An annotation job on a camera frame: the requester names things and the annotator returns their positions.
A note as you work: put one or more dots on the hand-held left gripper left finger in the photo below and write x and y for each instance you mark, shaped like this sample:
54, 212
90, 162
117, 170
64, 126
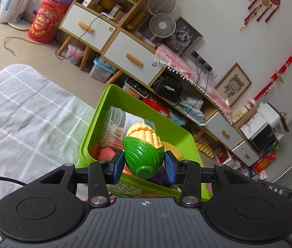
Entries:
118, 168

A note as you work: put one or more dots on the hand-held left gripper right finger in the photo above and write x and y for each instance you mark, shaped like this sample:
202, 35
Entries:
170, 169

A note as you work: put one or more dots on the yellow toy banana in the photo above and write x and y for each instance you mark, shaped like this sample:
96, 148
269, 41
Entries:
174, 151

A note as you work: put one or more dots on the toy corn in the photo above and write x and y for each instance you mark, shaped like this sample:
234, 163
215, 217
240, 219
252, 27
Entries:
143, 152

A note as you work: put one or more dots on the green plastic bin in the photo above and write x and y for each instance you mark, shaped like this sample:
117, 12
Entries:
99, 108

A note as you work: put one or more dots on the purple toy grapes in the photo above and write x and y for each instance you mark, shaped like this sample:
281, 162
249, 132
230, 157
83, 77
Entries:
161, 177

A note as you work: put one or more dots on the pink pig toy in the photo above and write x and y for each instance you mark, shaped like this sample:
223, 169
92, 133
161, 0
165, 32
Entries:
107, 152

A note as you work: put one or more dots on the green white printed packet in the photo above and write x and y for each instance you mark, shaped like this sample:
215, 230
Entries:
121, 189

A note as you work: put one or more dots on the red gift box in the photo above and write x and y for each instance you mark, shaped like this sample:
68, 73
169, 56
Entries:
266, 163

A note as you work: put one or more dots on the yellow egg tray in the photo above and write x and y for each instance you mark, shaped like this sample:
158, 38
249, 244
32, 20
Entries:
205, 146

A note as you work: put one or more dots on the cotton swab jar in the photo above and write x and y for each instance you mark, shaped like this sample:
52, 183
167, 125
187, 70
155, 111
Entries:
117, 124

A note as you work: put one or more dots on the pile of papers and bags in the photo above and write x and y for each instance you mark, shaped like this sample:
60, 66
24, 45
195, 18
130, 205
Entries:
189, 111

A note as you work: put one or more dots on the red cardboard box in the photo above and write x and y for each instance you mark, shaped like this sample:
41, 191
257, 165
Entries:
156, 106

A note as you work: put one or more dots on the black carry case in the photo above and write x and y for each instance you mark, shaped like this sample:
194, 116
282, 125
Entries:
168, 87

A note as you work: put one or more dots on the black tray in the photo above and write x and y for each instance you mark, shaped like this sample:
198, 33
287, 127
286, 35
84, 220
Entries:
135, 87

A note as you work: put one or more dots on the yellow printed pack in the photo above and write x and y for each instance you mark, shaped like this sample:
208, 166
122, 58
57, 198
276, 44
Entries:
239, 115

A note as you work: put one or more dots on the clear box blue lid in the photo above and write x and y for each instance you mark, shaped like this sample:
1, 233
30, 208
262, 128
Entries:
103, 69

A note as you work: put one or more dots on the grey checked blanket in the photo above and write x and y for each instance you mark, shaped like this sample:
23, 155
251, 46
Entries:
32, 113

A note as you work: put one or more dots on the framed cartoon drawing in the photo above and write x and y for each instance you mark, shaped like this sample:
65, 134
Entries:
232, 85

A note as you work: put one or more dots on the pink tasselled cloth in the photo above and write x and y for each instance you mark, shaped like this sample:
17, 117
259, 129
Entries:
177, 62

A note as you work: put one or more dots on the small clear storage box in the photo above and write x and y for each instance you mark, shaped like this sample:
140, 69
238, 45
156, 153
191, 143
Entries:
74, 54

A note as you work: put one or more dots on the framed cat picture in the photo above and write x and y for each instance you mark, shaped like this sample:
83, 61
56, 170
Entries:
182, 37

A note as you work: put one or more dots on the white desk fan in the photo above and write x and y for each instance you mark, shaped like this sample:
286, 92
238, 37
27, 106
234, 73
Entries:
162, 25

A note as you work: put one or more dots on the long wooden cabinet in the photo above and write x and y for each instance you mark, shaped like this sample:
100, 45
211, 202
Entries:
135, 23

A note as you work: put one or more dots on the yellow bottle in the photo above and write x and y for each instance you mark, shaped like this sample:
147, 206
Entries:
140, 20

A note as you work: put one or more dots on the small printed boxes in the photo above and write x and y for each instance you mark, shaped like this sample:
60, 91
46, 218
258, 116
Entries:
116, 12

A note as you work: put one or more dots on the red printed bucket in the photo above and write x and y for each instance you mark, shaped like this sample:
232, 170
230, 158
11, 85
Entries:
45, 20

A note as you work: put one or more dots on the white round floor base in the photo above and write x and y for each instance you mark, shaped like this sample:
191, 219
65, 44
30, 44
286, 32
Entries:
19, 26

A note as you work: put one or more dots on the white shopping bag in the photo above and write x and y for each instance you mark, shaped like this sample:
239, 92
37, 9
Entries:
12, 5

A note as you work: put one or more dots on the white wall socket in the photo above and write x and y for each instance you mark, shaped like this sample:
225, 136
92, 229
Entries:
213, 76

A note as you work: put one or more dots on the wall socket with black charger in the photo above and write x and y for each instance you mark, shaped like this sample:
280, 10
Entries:
208, 67
195, 55
201, 62

